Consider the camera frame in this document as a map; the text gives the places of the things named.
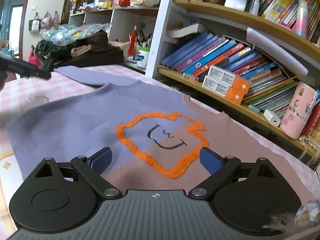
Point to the wooden white bookshelf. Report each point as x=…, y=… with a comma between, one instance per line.
x=190, y=36

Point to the purple and pink sweater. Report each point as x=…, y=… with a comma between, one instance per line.
x=155, y=134

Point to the row of leaning books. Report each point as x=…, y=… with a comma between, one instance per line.
x=272, y=85

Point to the white charger adapter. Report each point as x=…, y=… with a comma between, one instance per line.
x=271, y=118

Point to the pink gradient bottle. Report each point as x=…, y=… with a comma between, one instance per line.
x=302, y=19

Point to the orange white box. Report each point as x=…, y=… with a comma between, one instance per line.
x=226, y=91
x=230, y=79

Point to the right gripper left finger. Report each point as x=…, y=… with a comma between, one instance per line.
x=90, y=170

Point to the pink checkered cartoon table mat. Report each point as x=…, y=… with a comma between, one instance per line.
x=20, y=95

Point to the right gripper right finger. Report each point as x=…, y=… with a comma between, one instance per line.
x=221, y=170

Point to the white green pen can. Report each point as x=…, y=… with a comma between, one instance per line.
x=142, y=57

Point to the black box on table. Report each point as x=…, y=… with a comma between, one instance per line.
x=92, y=59

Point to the beige watch band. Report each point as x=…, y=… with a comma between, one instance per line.
x=76, y=52

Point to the lower orange white box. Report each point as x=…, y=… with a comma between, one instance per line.
x=226, y=91

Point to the pink cartoon tumbler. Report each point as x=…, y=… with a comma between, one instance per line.
x=299, y=110

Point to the upper orange white box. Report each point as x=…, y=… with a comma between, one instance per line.
x=230, y=79

